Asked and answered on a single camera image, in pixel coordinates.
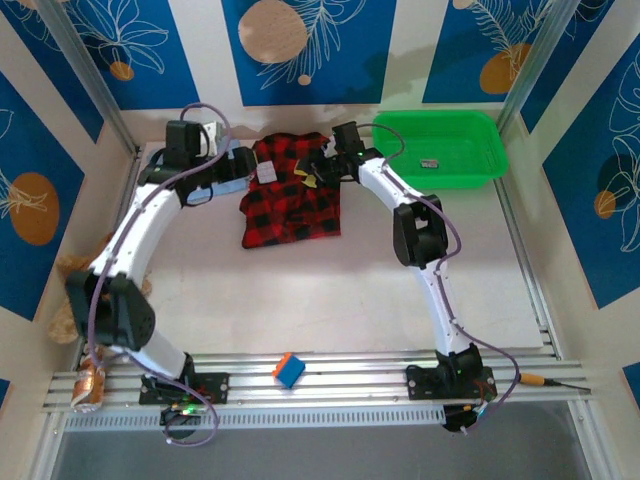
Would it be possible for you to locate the white slotted cable duct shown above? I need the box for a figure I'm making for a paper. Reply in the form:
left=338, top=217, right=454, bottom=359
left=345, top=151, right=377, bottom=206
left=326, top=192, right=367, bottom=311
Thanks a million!
left=64, top=405, right=446, bottom=431

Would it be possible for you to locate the copper coloured can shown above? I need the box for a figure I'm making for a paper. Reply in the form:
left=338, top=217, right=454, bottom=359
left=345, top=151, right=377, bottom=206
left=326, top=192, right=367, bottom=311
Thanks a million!
left=72, top=349, right=107, bottom=414

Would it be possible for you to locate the blue orange block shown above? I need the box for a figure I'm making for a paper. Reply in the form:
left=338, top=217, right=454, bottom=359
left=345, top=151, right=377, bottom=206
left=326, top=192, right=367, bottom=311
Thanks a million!
left=272, top=352, right=306, bottom=390

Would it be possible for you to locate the orange handled screwdriver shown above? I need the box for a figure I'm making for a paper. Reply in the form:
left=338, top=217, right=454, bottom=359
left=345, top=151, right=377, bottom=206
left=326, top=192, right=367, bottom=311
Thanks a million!
left=517, top=372, right=592, bottom=393

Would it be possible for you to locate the aluminium mounting rail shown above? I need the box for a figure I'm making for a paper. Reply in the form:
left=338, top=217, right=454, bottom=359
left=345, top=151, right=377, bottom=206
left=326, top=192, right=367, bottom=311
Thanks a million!
left=42, top=351, right=594, bottom=412

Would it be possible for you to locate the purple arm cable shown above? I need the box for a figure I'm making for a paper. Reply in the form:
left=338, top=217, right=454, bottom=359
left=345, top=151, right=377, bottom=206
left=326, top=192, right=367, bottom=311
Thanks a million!
left=372, top=123, right=521, bottom=434
left=87, top=102, right=232, bottom=447

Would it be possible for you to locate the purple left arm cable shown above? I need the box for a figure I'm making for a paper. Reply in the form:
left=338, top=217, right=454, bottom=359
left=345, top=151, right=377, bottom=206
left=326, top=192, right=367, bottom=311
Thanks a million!
left=87, top=102, right=232, bottom=447

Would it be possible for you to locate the brown teddy bear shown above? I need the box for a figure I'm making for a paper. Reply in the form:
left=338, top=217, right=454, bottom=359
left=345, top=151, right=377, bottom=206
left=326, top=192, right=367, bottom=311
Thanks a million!
left=48, top=232, right=154, bottom=345

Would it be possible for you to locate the aluminium frame post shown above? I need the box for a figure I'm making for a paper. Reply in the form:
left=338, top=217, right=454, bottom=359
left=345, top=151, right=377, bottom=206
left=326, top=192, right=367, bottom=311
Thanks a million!
left=497, top=0, right=584, bottom=132
left=37, top=0, right=142, bottom=157

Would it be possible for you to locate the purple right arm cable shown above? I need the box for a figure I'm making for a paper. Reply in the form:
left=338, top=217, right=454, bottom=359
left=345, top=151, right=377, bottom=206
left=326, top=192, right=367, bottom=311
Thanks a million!
left=372, top=123, right=521, bottom=434

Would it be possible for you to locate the green plastic basket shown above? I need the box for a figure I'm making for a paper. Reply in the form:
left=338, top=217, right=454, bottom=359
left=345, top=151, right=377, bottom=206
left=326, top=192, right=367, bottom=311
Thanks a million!
left=371, top=109, right=510, bottom=190

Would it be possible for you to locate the red black plaid shirt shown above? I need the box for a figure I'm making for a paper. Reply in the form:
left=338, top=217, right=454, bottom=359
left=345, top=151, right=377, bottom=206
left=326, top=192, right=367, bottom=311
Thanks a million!
left=238, top=131, right=344, bottom=251

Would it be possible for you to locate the black controller board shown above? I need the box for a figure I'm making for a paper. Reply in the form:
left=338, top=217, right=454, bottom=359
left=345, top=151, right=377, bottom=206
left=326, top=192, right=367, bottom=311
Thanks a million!
left=159, top=402, right=204, bottom=431
left=443, top=403, right=490, bottom=435

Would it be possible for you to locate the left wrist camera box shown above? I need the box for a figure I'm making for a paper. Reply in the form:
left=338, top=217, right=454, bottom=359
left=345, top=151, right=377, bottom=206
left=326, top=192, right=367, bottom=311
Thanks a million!
left=201, top=121, right=222, bottom=154

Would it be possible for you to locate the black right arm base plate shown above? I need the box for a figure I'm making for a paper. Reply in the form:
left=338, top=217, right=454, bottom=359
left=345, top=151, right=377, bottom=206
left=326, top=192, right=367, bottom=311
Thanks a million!
left=405, top=363, right=499, bottom=401

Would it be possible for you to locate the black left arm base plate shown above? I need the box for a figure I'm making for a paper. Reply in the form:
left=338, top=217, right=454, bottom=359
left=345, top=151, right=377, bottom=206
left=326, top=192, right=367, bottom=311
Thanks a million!
left=138, top=372, right=230, bottom=405

